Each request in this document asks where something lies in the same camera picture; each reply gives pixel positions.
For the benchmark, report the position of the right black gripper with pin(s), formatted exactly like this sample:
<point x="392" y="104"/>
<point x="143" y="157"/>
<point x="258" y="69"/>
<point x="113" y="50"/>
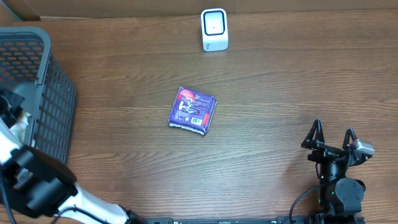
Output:
<point x="328" y="150"/>

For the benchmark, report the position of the purple sanitary pad pack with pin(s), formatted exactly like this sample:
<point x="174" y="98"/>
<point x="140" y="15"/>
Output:
<point x="192" y="110"/>

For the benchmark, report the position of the white cream tube gold cap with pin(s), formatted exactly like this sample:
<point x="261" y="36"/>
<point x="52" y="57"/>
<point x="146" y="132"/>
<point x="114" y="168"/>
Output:
<point x="20" y="127"/>

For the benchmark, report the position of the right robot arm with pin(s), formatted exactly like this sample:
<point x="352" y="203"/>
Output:
<point x="340" y="197"/>

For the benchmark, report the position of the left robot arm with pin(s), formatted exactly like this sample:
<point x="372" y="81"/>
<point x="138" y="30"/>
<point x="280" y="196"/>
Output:
<point x="35" y="184"/>

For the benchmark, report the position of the white barcode scanner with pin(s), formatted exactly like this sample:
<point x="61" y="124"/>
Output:
<point x="214" y="30"/>

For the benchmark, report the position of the grey plastic mesh basket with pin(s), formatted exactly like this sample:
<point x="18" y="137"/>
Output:
<point x="29" y="69"/>

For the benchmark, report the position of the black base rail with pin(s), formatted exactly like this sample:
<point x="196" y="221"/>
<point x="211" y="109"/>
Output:
<point x="278" y="220"/>

